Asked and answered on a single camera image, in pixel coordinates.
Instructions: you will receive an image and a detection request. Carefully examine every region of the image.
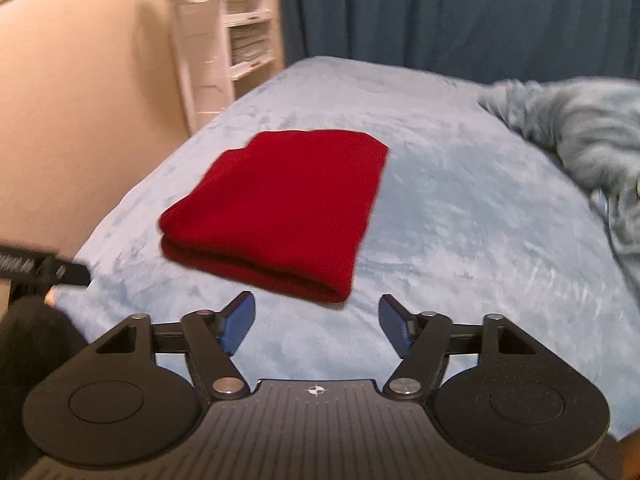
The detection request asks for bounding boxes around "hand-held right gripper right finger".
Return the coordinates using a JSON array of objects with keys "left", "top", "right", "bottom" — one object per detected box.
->
[{"left": 378, "top": 294, "right": 539, "bottom": 402}]

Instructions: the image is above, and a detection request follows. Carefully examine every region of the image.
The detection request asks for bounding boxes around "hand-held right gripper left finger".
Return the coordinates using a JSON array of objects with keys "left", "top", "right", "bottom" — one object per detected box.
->
[{"left": 95, "top": 291, "right": 257, "bottom": 402}]

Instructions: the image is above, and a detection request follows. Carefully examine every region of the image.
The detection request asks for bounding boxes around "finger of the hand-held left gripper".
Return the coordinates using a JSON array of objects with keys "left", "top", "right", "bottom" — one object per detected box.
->
[{"left": 47, "top": 255, "right": 92, "bottom": 287}]

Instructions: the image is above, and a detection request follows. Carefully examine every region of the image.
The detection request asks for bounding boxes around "red knit sweater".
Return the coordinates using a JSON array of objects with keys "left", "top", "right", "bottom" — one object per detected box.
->
[{"left": 158, "top": 129, "right": 390, "bottom": 304}]

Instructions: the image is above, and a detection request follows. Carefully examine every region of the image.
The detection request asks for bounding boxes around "light blue bed blanket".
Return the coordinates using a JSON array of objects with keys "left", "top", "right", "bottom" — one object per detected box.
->
[{"left": 52, "top": 55, "right": 640, "bottom": 438}]

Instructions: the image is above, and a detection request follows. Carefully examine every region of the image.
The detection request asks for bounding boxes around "white drawer tower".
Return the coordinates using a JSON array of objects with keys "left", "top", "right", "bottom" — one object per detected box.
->
[{"left": 171, "top": 1, "right": 237, "bottom": 135}]

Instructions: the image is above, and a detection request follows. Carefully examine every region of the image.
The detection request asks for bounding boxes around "rumpled grey-blue blanket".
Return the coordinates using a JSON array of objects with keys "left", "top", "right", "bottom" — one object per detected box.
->
[{"left": 477, "top": 77, "right": 640, "bottom": 311}]

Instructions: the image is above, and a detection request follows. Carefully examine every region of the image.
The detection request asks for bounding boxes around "white shelf unit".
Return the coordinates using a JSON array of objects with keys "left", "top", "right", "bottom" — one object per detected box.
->
[{"left": 220, "top": 0, "right": 286, "bottom": 82}]

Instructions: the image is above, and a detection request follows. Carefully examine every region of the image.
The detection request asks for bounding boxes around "dark blue curtain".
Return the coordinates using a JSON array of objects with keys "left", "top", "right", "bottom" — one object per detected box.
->
[{"left": 276, "top": 0, "right": 640, "bottom": 86}]

